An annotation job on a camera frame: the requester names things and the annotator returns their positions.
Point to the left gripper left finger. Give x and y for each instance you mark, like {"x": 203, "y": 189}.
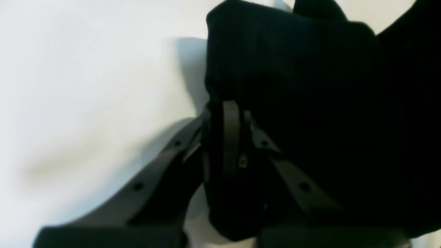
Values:
{"x": 150, "y": 210}

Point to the black T-shirt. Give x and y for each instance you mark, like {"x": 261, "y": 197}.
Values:
{"x": 359, "y": 112}

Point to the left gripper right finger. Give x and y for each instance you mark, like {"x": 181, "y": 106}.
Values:
{"x": 269, "y": 197}

